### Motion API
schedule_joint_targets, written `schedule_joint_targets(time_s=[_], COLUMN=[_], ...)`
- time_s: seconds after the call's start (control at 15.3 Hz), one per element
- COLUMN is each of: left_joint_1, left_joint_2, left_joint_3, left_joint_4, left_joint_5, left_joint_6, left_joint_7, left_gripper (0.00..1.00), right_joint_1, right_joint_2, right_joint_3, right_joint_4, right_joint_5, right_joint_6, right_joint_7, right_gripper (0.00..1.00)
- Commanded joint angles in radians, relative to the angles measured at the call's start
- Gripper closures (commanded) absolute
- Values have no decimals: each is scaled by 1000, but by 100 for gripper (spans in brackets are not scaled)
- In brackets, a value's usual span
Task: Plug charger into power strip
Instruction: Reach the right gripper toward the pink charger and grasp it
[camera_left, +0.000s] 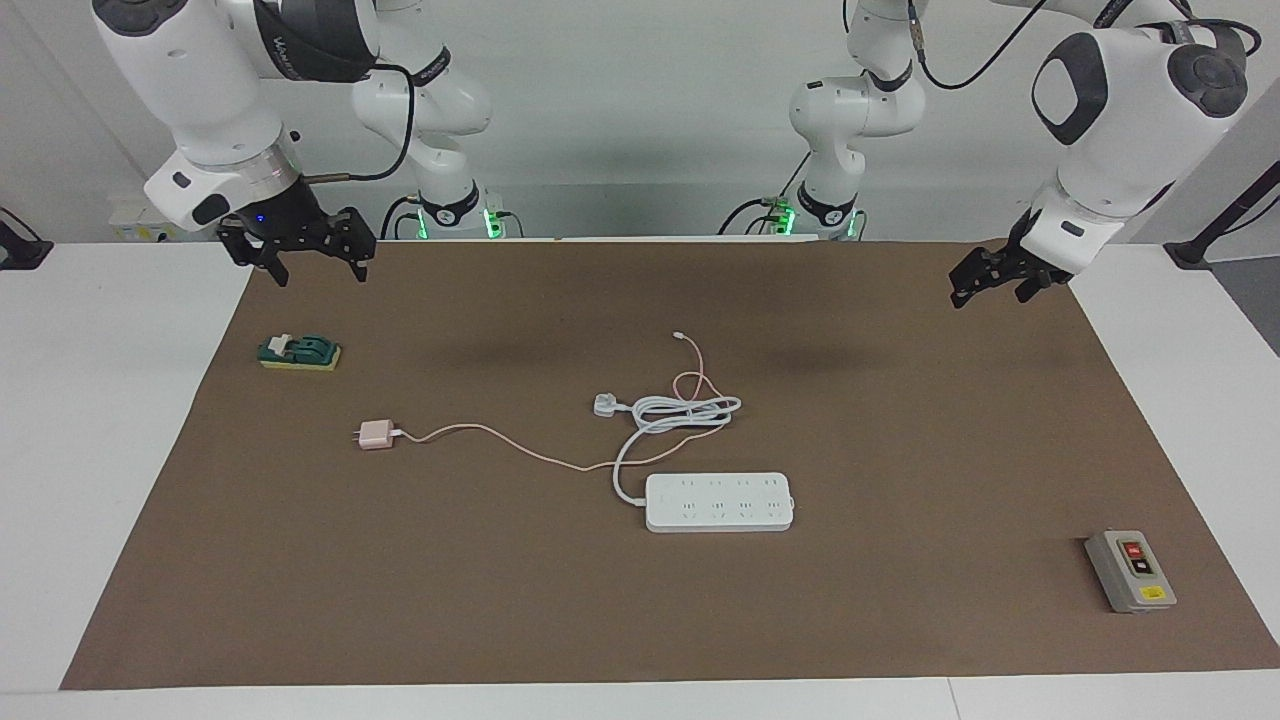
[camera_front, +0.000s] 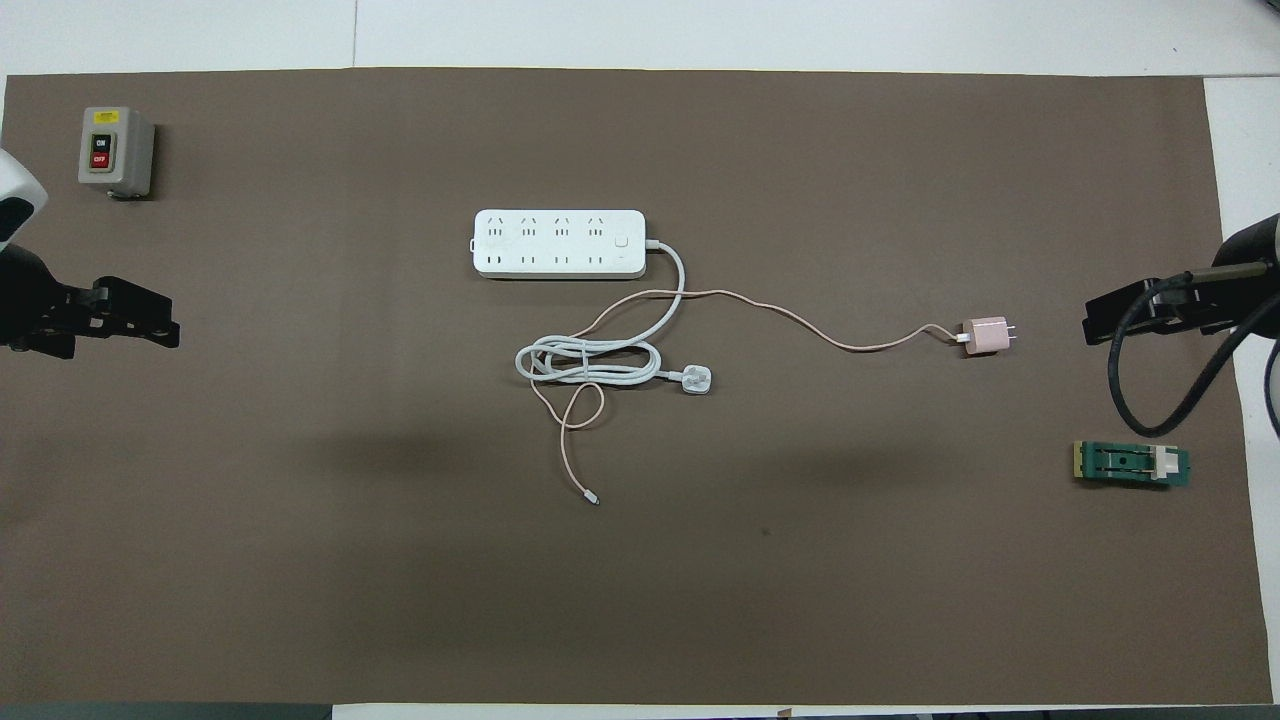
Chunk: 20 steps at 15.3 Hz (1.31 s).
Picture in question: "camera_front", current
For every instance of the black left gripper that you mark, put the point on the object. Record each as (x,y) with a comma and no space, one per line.
(40,305)

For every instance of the pink charger adapter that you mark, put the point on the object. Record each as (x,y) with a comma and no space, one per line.
(985,337)

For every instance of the green circuit board module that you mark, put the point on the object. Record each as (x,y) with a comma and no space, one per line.
(1120,463)

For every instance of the grey on-off switch box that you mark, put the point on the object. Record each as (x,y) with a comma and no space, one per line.
(110,150)

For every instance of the white power strip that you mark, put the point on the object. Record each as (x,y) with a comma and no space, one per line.
(560,245)

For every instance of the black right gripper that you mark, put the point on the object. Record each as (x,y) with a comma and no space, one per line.
(1250,290)

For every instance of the brown table mat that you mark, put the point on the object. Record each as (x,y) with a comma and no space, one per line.
(300,550)

